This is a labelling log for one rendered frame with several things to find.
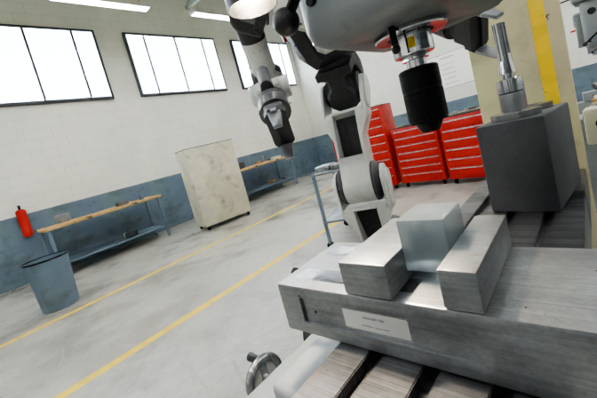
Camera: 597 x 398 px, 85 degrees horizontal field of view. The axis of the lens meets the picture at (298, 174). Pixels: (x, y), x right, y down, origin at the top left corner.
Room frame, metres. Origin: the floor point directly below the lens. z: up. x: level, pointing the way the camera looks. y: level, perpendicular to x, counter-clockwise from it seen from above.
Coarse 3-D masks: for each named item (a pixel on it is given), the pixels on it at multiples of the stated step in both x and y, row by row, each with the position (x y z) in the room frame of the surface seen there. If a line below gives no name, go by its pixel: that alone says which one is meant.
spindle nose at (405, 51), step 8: (408, 32) 0.38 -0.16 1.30; (416, 32) 0.38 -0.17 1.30; (424, 32) 0.38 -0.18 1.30; (400, 40) 0.39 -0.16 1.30; (416, 40) 0.38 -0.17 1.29; (424, 40) 0.38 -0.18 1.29; (432, 40) 0.39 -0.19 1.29; (408, 48) 0.39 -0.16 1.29; (416, 48) 0.38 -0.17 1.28; (424, 48) 0.38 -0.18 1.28; (432, 48) 0.39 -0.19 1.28; (400, 56) 0.39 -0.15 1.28
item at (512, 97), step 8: (504, 88) 0.66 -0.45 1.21; (512, 88) 0.65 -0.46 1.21; (520, 88) 0.65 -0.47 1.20; (504, 96) 0.67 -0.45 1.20; (512, 96) 0.66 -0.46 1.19; (520, 96) 0.65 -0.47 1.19; (504, 104) 0.67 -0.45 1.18; (512, 104) 0.66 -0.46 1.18; (520, 104) 0.65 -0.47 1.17; (504, 112) 0.67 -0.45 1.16; (512, 112) 0.66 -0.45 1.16
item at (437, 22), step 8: (432, 16) 0.36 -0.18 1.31; (440, 16) 0.37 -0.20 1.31; (408, 24) 0.37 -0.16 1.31; (416, 24) 0.36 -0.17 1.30; (424, 24) 0.37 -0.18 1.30; (432, 24) 0.38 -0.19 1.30; (440, 24) 0.39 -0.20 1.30; (400, 32) 0.38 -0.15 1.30; (432, 32) 0.42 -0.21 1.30; (376, 40) 0.40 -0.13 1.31; (384, 40) 0.40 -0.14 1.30; (384, 48) 0.44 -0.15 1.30
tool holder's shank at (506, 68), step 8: (496, 24) 0.67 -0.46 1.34; (504, 24) 0.67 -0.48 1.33; (496, 32) 0.67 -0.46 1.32; (504, 32) 0.66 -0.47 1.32; (496, 40) 0.67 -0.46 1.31; (504, 40) 0.66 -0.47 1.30; (496, 48) 0.68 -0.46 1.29; (504, 48) 0.66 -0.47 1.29; (504, 56) 0.66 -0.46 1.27; (504, 64) 0.67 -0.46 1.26; (512, 64) 0.66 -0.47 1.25; (504, 72) 0.67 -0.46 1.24; (512, 72) 0.66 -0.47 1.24
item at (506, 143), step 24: (504, 120) 0.65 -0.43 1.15; (528, 120) 0.61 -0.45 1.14; (552, 120) 0.62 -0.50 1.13; (480, 144) 0.68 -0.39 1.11; (504, 144) 0.65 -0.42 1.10; (528, 144) 0.61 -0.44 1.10; (552, 144) 0.60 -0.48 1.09; (504, 168) 0.65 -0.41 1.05; (528, 168) 0.62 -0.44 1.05; (552, 168) 0.59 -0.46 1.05; (576, 168) 0.71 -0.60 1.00; (504, 192) 0.66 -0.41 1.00; (528, 192) 0.63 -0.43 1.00; (552, 192) 0.60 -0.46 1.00
